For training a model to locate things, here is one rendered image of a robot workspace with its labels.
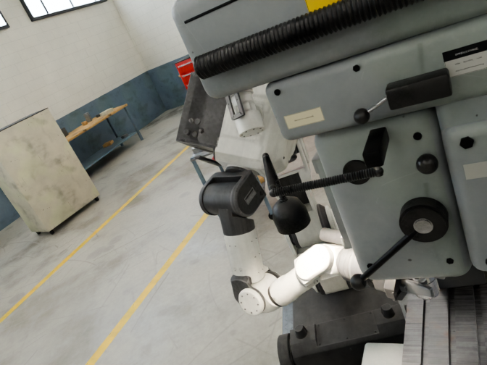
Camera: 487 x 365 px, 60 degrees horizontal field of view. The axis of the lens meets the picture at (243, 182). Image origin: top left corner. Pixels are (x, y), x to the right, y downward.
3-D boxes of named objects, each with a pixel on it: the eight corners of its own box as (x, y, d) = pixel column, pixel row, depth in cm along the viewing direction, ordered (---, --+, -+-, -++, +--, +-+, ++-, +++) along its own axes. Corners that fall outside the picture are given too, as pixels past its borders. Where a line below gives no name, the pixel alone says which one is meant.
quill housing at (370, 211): (361, 288, 79) (304, 136, 67) (375, 224, 95) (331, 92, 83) (476, 284, 69) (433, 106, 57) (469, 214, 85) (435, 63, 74)
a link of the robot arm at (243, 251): (230, 313, 118) (212, 238, 114) (254, 291, 129) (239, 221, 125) (264, 318, 112) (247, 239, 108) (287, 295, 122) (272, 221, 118)
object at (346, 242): (343, 249, 86) (311, 160, 79) (347, 237, 89) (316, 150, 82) (363, 248, 84) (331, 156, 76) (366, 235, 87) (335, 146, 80)
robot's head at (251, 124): (246, 140, 109) (235, 134, 100) (235, 104, 110) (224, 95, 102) (269, 132, 107) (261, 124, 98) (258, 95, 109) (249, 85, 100)
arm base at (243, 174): (219, 223, 124) (193, 206, 117) (233, 184, 128) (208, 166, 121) (258, 225, 113) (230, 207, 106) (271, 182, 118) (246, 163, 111)
